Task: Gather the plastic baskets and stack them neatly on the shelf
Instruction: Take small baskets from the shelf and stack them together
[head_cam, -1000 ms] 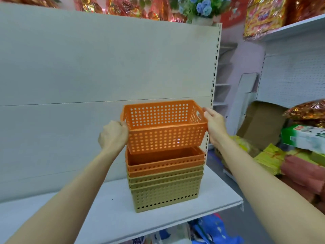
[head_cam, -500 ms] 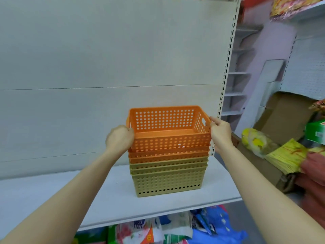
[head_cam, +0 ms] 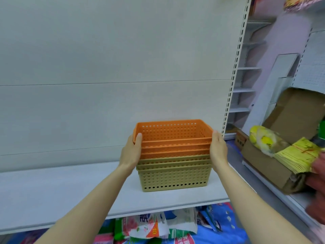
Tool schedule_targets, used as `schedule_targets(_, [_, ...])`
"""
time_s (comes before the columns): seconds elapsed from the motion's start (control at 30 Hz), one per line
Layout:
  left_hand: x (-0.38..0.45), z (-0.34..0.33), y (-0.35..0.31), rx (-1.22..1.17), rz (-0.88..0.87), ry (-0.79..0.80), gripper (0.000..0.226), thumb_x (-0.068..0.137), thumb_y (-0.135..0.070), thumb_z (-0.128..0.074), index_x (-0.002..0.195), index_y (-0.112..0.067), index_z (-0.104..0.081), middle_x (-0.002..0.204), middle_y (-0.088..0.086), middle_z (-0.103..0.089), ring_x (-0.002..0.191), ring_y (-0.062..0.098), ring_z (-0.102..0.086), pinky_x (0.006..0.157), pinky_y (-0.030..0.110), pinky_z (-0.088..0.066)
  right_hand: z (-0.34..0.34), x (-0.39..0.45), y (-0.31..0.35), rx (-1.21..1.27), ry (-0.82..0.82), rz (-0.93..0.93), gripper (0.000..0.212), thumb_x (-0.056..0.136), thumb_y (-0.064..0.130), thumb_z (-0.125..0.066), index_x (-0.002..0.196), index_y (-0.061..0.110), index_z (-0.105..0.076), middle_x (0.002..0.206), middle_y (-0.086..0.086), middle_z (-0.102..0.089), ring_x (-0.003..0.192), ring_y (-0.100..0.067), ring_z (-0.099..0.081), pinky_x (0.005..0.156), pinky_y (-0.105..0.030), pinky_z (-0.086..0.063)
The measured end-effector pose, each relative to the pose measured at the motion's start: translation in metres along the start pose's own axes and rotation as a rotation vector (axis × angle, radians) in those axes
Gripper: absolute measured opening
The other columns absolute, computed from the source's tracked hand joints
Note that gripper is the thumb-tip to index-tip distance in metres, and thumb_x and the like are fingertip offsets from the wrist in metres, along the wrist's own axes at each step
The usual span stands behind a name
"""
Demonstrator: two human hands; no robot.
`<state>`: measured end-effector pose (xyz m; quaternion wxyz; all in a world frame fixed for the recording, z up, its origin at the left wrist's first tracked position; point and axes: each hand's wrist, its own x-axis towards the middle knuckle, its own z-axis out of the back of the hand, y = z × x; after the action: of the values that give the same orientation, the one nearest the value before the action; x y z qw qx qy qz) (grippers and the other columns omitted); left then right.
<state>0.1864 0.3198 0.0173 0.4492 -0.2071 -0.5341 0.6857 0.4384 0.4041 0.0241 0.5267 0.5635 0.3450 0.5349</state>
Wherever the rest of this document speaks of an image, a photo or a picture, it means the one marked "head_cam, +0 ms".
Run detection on person's left hand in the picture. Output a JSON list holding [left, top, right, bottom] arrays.
[[119, 133, 143, 173]]

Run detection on person's right hand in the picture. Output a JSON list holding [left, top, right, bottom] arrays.
[[210, 130, 229, 173]]

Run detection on orange perforated plastic basket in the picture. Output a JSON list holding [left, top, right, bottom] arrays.
[[140, 149, 212, 159], [141, 142, 212, 151], [133, 119, 213, 146]]

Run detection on person's right forearm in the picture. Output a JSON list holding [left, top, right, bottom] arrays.
[[215, 165, 313, 244]]

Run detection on person's left forearm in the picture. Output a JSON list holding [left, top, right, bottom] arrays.
[[33, 164, 133, 244]]

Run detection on khaki perforated plastic basket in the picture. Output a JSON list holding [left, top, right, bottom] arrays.
[[137, 166, 213, 192], [136, 161, 213, 172], [137, 155, 212, 165]]

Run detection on yellow plastic bag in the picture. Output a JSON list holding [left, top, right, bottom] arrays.
[[249, 125, 290, 157]]

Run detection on empty white shelving unit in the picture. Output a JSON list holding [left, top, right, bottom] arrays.
[[225, 18, 276, 140]]

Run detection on blue patterned packet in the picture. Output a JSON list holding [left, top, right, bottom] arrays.
[[198, 203, 230, 233]]

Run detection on white slotted shelf upright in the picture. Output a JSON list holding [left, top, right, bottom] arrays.
[[221, 0, 252, 137]]

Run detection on large open cardboard box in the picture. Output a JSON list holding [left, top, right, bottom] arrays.
[[241, 87, 325, 195]]

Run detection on bundle of yellow paper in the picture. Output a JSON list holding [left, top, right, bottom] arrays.
[[274, 137, 325, 175]]

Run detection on white and pink packet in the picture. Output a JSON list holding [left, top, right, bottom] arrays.
[[114, 213, 171, 240]]

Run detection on white and green packet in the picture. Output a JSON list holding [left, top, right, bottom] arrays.
[[165, 208, 199, 237]]

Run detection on white low shelf board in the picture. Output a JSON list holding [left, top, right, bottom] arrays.
[[242, 160, 321, 228]]

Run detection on white metal shelf board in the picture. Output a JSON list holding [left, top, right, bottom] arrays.
[[0, 161, 238, 235]]

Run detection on white pegboard back panel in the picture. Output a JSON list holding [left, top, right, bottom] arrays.
[[291, 27, 325, 95]]

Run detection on colourful wrapped goods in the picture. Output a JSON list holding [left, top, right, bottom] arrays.
[[283, 0, 325, 11]]

